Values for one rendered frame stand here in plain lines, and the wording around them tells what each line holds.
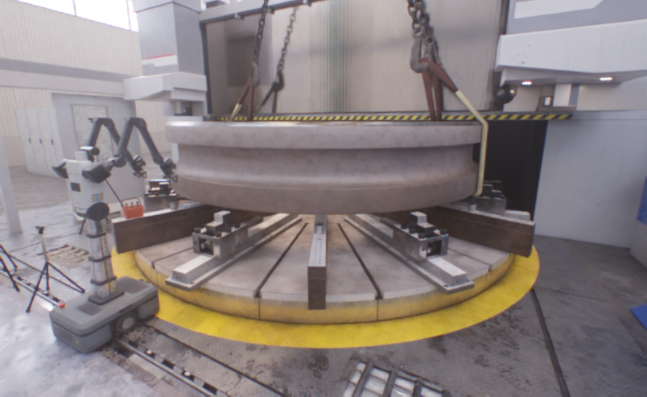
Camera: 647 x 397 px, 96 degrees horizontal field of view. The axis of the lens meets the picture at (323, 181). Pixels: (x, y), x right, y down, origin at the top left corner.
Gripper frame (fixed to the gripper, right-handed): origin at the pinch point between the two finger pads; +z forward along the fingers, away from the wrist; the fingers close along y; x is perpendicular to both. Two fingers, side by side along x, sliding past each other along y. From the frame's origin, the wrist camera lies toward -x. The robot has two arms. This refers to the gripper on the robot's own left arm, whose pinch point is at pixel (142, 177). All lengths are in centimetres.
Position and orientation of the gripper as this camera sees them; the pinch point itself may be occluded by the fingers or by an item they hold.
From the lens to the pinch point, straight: 354.9
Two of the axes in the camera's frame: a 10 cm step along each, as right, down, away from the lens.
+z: 2.1, 7.6, 6.2
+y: -9.0, -0.9, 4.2
